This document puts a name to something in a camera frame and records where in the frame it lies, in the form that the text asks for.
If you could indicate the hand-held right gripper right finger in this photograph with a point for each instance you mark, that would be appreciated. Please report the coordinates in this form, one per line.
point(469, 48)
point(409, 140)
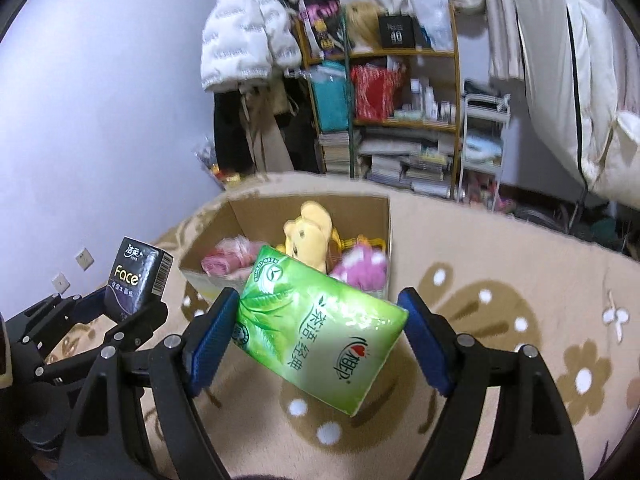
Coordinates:
point(425, 345)

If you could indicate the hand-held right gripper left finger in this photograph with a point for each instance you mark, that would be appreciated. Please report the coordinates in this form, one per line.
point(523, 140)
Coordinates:
point(212, 345)

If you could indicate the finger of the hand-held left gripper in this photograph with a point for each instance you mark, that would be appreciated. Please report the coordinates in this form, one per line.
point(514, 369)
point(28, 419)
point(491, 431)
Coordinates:
point(60, 310)
point(145, 320)

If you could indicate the black tissue packet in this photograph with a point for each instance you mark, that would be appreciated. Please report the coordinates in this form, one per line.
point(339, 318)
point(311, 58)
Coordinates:
point(132, 275)

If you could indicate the green tissue packet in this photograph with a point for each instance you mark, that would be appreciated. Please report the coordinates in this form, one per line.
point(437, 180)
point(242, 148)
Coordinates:
point(320, 330)

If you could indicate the cardboard box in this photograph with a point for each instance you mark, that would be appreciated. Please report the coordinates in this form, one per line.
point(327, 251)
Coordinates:
point(260, 215)

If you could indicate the pink and white plush toy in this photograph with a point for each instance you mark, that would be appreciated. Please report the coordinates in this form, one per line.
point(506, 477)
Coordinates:
point(360, 267)

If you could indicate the beige flower blanket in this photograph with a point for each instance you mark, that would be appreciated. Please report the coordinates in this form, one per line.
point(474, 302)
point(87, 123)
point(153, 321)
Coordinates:
point(500, 260)

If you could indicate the yellow plush toy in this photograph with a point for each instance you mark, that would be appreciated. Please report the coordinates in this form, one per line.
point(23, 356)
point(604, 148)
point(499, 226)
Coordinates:
point(305, 235)

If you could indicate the colourful snack bags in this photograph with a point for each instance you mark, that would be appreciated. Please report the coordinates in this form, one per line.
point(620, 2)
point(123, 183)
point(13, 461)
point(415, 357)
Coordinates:
point(220, 175)

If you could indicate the pink toys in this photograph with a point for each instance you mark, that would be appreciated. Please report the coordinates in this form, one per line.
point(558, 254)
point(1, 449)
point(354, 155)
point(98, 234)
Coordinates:
point(480, 185)

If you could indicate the stack of books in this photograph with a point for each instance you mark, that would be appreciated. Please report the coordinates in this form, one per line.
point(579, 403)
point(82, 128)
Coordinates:
point(400, 165)

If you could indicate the black coat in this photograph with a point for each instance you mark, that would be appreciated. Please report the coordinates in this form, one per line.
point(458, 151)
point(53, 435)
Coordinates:
point(227, 135)

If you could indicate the light blue cloth pack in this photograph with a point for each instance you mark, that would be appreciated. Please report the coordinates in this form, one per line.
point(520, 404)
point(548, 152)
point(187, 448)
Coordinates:
point(482, 147)

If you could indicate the beige coat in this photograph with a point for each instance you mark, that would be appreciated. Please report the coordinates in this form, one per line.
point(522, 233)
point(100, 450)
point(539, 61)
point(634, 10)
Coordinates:
point(270, 145)

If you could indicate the green pole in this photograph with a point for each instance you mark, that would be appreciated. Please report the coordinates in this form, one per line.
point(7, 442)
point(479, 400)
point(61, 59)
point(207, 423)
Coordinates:
point(351, 150)

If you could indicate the black chair base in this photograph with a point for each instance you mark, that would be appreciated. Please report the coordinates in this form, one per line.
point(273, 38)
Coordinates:
point(600, 230)

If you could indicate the group of white bottles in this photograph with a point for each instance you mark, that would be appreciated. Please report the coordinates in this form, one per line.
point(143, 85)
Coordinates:
point(430, 102)

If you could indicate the white trolley cart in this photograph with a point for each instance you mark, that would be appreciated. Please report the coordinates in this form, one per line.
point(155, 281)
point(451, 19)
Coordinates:
point(482, 97)

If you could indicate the red patterned bag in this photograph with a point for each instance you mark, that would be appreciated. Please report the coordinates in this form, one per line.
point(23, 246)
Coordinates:
point(375, 92)

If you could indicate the teal bag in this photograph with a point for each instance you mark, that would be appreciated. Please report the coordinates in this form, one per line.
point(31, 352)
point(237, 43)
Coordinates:
point(330, 100)

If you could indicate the wooden shelf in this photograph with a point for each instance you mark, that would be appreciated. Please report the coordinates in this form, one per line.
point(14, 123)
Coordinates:
point(390, 53)

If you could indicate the white puffer jacket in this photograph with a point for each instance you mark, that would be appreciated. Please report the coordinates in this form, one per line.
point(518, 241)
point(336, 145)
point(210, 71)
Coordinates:
point(240, 35)

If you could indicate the black card box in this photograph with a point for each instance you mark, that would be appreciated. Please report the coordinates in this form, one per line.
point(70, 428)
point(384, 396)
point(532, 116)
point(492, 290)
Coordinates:
point(396, 32)

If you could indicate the blond wig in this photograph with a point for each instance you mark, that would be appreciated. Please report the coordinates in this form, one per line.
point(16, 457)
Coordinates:
point(362, 22)

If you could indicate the clear plastic bag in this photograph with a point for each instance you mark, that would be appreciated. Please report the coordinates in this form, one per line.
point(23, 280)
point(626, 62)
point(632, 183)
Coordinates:
point(430, 10)

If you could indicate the black patterned tote bag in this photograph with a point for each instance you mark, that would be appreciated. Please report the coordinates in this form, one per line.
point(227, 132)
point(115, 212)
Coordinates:
point(320, 20)

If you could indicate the white curtain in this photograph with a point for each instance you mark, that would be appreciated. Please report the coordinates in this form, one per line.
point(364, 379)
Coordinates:
point(540, 20)

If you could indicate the white wall socket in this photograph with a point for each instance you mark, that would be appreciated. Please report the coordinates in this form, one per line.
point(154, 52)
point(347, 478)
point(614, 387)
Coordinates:
point(61, 282)
point(84, 258)

